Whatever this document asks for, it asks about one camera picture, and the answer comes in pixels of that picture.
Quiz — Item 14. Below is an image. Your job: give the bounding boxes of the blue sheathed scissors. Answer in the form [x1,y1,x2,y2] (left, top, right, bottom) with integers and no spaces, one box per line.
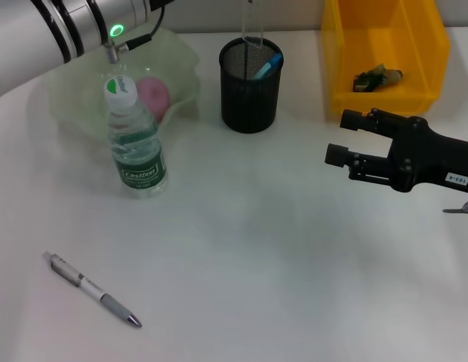
[251,52,284,81]

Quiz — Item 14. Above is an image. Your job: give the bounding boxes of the yellow plastic bin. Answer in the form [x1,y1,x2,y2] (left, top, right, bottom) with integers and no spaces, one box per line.
[319,0,452,122]

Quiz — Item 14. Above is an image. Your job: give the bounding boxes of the clear green-label water bottle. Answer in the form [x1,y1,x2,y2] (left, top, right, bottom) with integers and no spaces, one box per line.
[103,74,169,201]

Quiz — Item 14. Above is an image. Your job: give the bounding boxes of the pink toy peach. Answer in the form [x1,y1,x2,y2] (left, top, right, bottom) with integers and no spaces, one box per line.
[137,76,171,124]

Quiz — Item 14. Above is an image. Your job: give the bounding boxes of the green glass fruit plate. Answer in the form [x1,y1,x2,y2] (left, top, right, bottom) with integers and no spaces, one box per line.
[45,26,202,144]

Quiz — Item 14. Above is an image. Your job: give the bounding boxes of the right gripper cable with plug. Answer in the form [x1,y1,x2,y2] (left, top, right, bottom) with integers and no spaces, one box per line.
[442,198,468,216]

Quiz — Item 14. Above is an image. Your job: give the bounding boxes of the black mesh pen holder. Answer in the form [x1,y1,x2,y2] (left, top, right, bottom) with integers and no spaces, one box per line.
[218,36,285,134]

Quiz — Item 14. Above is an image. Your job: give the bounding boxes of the green plastic wrapper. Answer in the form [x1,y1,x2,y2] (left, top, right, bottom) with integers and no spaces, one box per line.
[353,64,405,93]

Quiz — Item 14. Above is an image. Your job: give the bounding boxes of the silver ballpoint pen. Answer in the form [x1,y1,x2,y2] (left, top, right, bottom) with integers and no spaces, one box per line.
[41,251,143,329]

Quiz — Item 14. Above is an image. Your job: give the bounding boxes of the clear plastic ruler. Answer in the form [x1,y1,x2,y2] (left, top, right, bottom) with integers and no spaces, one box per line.
[241,0,266,50]

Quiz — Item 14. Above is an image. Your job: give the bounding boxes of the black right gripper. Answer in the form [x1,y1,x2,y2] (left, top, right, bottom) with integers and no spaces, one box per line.
[324,108,468,195]

